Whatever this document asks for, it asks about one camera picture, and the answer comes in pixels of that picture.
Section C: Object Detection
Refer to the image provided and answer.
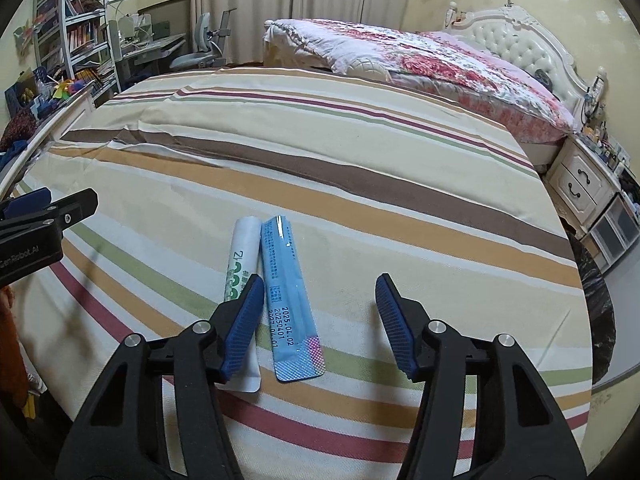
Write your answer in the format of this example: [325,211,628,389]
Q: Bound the white tufted bed frame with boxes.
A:
[264,1,596,171]

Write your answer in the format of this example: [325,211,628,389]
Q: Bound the white nightstand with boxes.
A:
[544,135,626,241]

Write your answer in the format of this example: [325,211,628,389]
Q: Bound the cluster of small bottles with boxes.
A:
[580,72,631,166]

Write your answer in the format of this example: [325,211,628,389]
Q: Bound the white bookshelf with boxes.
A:
[32,0,121,96]

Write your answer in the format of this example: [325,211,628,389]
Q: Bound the grey study desk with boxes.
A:
[107,32,193,93]

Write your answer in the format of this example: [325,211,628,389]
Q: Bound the blue plastic crate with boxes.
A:
[5,72,42,111]

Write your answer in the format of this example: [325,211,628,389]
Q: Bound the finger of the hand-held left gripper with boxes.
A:
[0,188,99,242]
[0,187,52,220]

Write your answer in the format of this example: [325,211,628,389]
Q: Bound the person's left forearm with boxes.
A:
[0,282,31,411]

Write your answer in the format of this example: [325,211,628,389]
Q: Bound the white wooden bed rail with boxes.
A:
[0,82,96,196]

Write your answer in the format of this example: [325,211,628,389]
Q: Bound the white green-printed packet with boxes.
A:
[217,216,263,393]

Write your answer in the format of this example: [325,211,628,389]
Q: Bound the pile of colourful toys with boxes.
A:
[40,77,96,111]

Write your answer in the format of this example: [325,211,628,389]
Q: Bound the grey desk chair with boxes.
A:
[169,8,238,71]

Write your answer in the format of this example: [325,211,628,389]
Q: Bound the black-lined trash bin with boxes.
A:
[560,232,616,386]

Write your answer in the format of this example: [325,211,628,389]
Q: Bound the dark red fuzzy cloth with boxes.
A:
[0,107,38,152]

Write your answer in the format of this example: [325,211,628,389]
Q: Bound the blue foil packet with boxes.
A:
[260,214,327,385]

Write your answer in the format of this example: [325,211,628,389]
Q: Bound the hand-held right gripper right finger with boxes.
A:
[375,273,587,480]

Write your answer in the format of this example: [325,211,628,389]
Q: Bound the striped bed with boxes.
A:
[0,66,593,480]

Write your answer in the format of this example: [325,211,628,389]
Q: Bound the clear plastic drawer unit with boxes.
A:
[587,192,640,273]

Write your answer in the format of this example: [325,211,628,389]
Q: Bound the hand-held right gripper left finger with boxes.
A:
[59,274,266,480]

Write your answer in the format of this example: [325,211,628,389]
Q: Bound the pink floral blanket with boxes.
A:
[264,18,576,143]

